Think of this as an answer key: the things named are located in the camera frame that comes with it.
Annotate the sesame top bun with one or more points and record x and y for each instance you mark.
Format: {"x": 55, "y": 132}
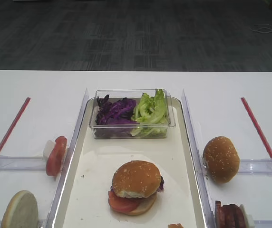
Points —
{"x": 136, "y": 179}

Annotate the sesame bun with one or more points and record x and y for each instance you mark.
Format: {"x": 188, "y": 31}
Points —
{"x": 136, "y": 179}
{"x": 221, "y": 159}

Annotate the green lettuce pile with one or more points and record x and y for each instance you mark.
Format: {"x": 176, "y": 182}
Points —
{"x": 151, "y": 110}

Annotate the front tomato slice on bun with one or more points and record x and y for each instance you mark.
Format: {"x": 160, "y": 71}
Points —
{"x": 122, "y": 205}

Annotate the white tomato holder block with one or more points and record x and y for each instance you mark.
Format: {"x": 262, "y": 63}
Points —
{"x": 49, "y": 146}

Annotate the sliced meat patties stack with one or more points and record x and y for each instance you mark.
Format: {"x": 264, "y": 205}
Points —
{"x": 229, "y": 216}

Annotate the white meat holder block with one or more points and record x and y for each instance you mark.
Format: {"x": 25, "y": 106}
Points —
{"x": 249, "y": 222}

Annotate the purple cabbage pile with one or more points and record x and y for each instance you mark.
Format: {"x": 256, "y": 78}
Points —
{"x": 116, "y": 113}

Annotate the clear plastic salad container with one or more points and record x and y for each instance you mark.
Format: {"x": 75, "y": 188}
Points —
{"x": 115, "y": 95}

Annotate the purple cabbage strip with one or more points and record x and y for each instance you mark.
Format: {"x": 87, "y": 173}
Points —
{"x": 161, "y": 186}

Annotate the bottom bun on tray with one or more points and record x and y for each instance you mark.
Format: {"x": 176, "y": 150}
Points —
{"x": 144, "y": 206}

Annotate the white serving tray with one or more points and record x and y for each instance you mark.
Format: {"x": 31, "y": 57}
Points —
{"x": 84, "y": 202}

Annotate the right red tape strip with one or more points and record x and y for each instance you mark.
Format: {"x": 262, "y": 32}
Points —
{"x": 257, "y": 127}

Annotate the red tape strip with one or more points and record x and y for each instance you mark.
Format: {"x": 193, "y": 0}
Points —
{"x": 257, "y": 127}
{"x": 14, "y": 122}

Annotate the food scrap at tray edge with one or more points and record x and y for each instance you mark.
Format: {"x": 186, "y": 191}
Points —
{"x": 177, "y": 225}

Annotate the right clear acrylic divider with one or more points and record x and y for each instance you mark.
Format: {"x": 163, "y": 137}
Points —
{"x": 208, "y": 213}

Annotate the clear acrylic divider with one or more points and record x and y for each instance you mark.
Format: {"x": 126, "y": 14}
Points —
{"x": 208, "y": 213}
{"x": 76, "y": 133}

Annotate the left red tape strip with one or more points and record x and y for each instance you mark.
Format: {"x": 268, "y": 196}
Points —
{"x": 14, "y": 122}

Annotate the left clear acrylic divider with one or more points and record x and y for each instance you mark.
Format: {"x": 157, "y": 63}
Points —
{"x": 76, "y": 133}

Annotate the upright bun half left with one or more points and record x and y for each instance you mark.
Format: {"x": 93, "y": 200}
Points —
{"x": 21, "y": 212}

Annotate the right clear cross rail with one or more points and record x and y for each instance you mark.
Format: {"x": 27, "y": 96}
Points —
{"x": 246, "y": 166}

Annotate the clear cross rail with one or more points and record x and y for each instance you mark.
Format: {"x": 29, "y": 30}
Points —
{"x": 13, "y": 163}
{"x": 246, "y": 166}

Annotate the left clear cross rail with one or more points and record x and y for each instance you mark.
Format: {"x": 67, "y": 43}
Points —
{"x": 13, "y": 163}

